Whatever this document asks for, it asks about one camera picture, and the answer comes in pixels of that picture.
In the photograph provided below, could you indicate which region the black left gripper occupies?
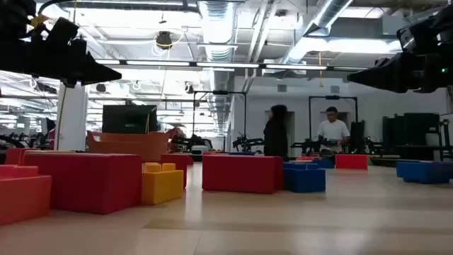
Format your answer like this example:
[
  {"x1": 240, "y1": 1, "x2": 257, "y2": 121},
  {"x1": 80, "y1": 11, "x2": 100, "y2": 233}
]
[{"x1": 21, "y1": 38, "x2": 122, "y2": 89}]

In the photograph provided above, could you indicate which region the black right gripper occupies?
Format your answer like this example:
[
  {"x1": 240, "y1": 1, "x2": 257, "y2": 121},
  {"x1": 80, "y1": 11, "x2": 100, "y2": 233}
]
[{"x1": 348, "y1": 44, "x2": 453, "y2": 94}]

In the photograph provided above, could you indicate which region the blue studded brick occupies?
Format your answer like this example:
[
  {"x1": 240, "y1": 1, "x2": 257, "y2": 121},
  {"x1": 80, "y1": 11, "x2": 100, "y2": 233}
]
[
  {"x1": 396, "y1": 160, "x2": 453, "y2": 185},
  {"x1": 282, "y1": 161, "x2": 327, "y2": 194}
]

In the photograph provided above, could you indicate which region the small blue studded block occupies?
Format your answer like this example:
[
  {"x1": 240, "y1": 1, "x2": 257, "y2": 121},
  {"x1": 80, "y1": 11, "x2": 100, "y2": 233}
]
[{"x1": 311, "y1": 157, "x2": 336, "y2": 170}]

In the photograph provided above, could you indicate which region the red smooth block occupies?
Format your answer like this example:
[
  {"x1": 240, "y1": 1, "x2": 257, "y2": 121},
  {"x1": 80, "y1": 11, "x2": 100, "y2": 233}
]
[
  {"x1": 202, "y1": 154, "x2": 285, "y2": 195},
  {"x1": 23, "y1": 151, "x2": 143, "y2": 215}
]

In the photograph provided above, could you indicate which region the small yellow studded block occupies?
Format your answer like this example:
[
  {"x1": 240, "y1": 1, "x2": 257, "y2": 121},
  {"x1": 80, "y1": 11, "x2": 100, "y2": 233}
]
[{"x1": 141, "y1": 161, "x2": 185, "y2": 206}]

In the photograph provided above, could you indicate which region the red studded block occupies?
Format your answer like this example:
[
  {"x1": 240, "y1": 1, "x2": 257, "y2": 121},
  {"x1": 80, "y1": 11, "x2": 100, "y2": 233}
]
[{"x1": 0, "y1": 164, "x2": 52, "y2": 227}]

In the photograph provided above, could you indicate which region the white column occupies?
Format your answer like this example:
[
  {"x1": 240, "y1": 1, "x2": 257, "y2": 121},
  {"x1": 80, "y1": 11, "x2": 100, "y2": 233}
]
[{"x1": 56, "y1": 84, "x2": 89, "y2": 153}]

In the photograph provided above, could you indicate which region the black monitor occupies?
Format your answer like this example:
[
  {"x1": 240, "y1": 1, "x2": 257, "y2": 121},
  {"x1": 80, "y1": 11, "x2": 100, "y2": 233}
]
[{"x1": 101, "y1": 104, "x2": 159, "y2": 135}]

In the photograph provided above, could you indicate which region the black bar with light strips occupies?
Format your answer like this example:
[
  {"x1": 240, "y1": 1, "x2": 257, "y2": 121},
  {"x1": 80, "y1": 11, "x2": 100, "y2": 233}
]
[{"x1": 94, "y1": 58, "x2": 371, "y2": 72}]

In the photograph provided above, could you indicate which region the black rack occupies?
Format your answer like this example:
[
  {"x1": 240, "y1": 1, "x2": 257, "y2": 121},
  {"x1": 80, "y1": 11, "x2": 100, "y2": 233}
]
[{"x1": 382, "y1": 112, "x2": 442, "y2": 160}]

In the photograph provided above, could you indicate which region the black ceiling dome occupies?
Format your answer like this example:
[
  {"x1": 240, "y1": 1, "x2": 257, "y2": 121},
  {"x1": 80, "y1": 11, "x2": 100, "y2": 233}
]
[{"x1": 154, "y1": 30, "x2": 174, "y2": 50}]

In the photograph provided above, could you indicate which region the person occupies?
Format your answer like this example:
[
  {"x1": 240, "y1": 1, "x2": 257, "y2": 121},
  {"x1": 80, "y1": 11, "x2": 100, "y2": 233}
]
[
  {"x1": 263, "y1": 104, "x2": 289, "y2": 159},
  {"x1": 316, "y1": 106, "x2": 351, "y2": 156}
]

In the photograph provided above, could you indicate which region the orange plastic bin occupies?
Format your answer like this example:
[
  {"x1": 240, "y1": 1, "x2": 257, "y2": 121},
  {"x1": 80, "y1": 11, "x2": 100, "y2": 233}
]
[{"x1": 86, "y1": 130, "x2": 171, "y2": 163}]

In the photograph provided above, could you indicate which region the red cart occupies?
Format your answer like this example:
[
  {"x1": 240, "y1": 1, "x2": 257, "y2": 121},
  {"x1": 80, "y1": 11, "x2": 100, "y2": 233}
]
[{"x1": 166, "y1": 125, "x2": 188, "y2": 154}]

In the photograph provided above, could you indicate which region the black gantry frame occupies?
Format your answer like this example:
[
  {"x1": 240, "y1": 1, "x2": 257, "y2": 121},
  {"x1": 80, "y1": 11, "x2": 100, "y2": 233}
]
[
  {"x1": 192, "y1": 90, "x2": 248, "y2": 153},
  {"x1": 308, "y1": 94, "x2": 359, "y2": 153}
]

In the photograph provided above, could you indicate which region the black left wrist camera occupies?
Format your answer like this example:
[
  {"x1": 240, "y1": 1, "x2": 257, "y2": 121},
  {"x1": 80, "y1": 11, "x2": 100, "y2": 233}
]
[{"x1": 45, "y1": 16, "x2": 80, "y2": 45}]

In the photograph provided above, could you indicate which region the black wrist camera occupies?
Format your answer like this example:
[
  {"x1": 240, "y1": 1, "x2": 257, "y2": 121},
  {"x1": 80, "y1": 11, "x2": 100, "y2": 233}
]
[
  {"x1": 396, "y1": 16, "x2": 440, "y2": 54},
  {"x1": 45, "y1": 16, "x2": 80, "y2": 45}
]

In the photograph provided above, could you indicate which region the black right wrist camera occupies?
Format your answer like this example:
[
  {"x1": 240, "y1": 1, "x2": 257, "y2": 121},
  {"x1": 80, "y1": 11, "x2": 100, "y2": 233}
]
[{"x1": 396, "y1": 16, "x2": 440, "y2": 54}]

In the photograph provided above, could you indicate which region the yellow cable tag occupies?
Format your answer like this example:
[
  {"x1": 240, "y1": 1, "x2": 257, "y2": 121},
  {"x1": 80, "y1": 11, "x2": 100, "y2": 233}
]
[{"x1": 30, "y1": 13, "x2": 49, "y2": 28}]

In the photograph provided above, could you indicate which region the black aluminium table frame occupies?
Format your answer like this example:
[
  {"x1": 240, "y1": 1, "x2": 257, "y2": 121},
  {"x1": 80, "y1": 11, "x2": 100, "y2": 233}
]
[{"x1": 193, "y1": 152, "x2": 453, "y2": 170}]

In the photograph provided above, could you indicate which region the silver ceiling duct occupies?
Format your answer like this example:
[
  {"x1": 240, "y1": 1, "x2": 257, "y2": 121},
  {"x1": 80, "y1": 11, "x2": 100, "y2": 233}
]
[{"x1": 196, "y1": 0, "x2": 238, "y2": 93}]

